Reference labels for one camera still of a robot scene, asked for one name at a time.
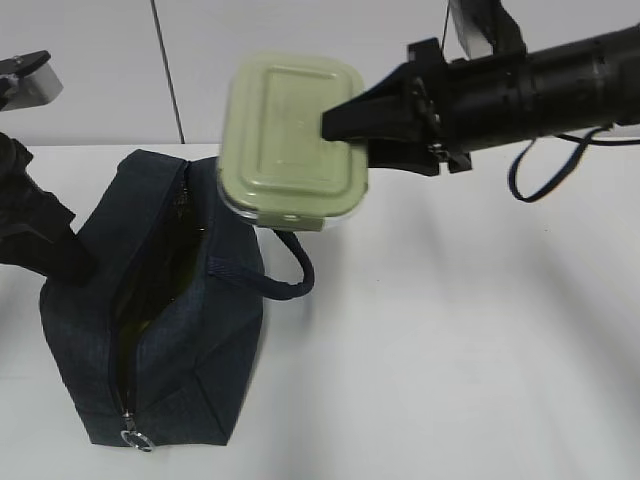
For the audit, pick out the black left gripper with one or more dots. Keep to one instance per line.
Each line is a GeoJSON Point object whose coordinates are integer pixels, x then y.
{"type": "Point", "coordinates": [35, 225]}

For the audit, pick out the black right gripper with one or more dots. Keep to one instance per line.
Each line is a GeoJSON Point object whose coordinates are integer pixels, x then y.
{"type": "Point", "coordinates": [412, 105]}

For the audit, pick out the navy blue lunch bag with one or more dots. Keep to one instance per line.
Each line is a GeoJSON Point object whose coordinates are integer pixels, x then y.
{"type": "Point", "coordinates": [187, 380]}

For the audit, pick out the green lidded food container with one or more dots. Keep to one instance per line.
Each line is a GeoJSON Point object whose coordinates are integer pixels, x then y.
{"type": "Point", "coordinates": [275, 170]}

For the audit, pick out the green cucumber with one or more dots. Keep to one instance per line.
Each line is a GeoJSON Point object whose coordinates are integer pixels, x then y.
{"type": "Point", "coordinates": [166, 272]}

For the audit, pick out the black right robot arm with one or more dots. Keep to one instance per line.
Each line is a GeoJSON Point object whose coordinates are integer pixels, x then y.
{"type": "Point", "coordinates": [508, 98]}

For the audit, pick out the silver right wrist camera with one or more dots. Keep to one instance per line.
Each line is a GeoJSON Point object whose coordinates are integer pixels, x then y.
{"type": "Point", "coordinates": [484, 28]}

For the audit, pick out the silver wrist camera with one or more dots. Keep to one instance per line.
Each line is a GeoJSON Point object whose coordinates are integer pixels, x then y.
{"type": "Point", "coordinates": [28, 81]}
{"type": "Point", "coordinates": [484, 28]}

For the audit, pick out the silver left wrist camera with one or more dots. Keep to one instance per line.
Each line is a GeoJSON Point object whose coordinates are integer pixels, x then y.
{"type": "Point", "coordinates": [28, 81]}

